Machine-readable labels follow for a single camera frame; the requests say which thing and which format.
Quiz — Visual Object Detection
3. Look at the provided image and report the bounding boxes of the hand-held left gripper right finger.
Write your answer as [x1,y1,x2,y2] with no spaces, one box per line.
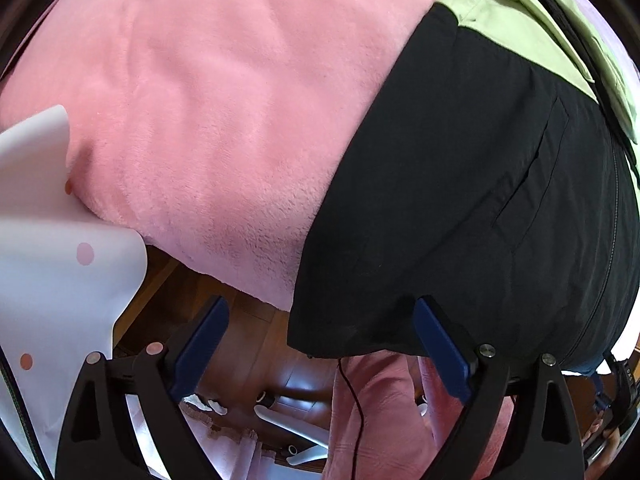
[414,296,586,480]

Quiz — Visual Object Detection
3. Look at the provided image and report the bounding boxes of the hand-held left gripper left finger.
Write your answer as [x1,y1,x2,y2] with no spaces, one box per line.
[55,296,230,480]

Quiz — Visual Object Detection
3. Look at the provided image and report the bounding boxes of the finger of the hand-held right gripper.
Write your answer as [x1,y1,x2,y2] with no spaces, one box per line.
[591,351,623,413]

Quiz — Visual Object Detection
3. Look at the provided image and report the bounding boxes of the light green and black jacket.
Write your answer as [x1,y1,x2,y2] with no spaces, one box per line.
[287,0,640,377]

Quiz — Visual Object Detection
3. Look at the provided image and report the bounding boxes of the pink trousers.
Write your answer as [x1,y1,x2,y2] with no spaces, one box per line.
[324,349,518,480]

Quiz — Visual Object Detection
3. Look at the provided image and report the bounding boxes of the white chair base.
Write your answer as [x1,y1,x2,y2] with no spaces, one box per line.
[251,390,332,467]

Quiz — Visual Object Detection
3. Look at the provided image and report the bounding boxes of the white polka-dot cloth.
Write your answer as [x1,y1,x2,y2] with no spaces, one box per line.
[0,105,149,480]

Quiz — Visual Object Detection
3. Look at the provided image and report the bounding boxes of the pink fleece blanket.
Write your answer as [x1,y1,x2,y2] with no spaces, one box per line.
[0,0,473,313]

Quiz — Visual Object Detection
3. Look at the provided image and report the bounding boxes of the black cable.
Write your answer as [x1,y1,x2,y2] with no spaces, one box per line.
[336,356,367,480]

